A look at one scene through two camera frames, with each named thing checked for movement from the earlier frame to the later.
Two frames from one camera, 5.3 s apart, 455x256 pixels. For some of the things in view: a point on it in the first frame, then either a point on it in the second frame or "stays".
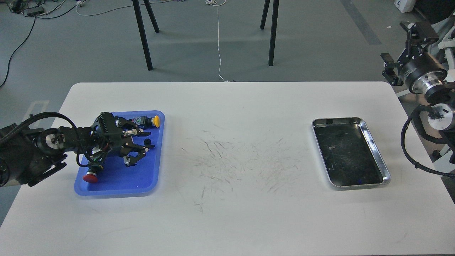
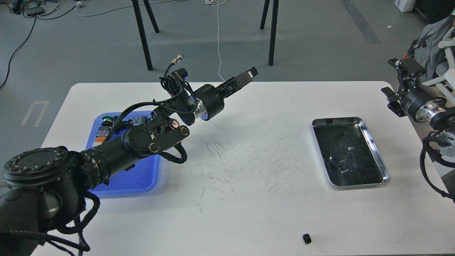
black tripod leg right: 273,36 stays
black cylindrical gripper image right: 424,75 to 422,102
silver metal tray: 350,156 stays
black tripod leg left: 136,7 stays
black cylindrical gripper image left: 106,134 to 210,103
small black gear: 147,142 to 307,238
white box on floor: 404,6 stays
